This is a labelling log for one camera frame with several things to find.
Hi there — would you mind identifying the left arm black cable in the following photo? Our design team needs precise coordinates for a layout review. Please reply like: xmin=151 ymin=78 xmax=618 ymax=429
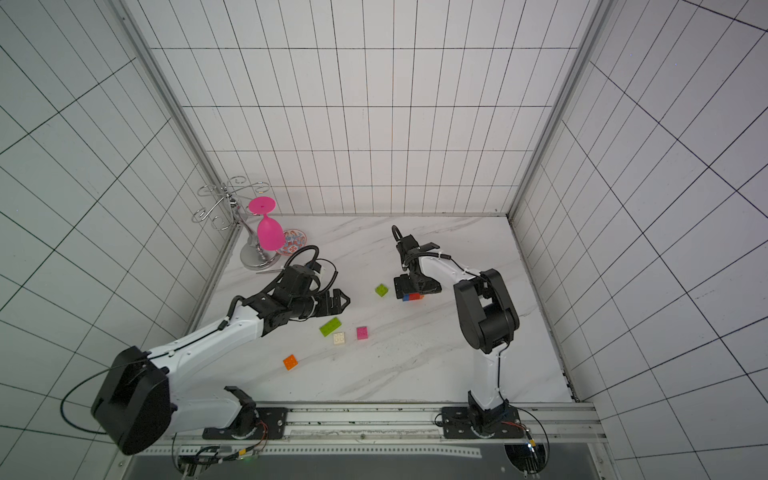
xmin=58 ymin=244 xmax=340 ymax=436

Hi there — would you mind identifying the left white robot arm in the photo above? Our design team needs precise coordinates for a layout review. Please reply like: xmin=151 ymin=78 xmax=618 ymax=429
xmin=91 ymin=266 xmax=351 ymax=455

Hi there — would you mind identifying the patterned small bowl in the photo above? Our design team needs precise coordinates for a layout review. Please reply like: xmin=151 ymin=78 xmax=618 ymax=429
xmin=278 ymin=229 xmax=308 ymax=257

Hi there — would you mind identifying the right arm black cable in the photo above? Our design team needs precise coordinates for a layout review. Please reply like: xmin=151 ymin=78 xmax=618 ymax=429
xmin=391 ymin=224 xmax=511 ymax=409

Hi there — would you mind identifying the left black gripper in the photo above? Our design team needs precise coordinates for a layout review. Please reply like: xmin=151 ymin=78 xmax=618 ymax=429
xmin=291 ymin=289 xmax=350 ymax=320

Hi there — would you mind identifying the long green lego brick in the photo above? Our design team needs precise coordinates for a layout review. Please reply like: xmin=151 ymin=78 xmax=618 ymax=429
xmin=319 ymin=317 xmax=341 ymax=337

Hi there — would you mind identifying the silver wire glass rack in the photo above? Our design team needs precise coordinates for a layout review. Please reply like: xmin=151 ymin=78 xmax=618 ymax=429
xmin=192 ymin=176 xmax=279 ymax=272

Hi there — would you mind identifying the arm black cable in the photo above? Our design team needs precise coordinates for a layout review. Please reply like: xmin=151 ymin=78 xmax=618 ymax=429
xmin=391 ymin=224 xmax=511 ymax=409
xmin=58 ymin=244 xmax=340 ymax=436

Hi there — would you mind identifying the orange lego brick front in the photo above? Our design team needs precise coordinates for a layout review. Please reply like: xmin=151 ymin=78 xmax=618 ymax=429
xmin=283 ymin=355 xmax=298 ymax=370

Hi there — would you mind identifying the pink plastic wine glass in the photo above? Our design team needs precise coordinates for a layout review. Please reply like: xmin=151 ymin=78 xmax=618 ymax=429
xmin=248 ymin=196 xmax=285 ymax=251

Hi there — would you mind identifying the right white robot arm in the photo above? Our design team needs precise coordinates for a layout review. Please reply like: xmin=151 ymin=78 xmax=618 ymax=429
xmin=392 ymin=226 xmax=520 ymax=438

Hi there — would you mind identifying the aluminium mounting rail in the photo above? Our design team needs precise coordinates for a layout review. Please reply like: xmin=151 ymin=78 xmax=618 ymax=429
xmin=141 ymin=403 xmax=607 ymax=463

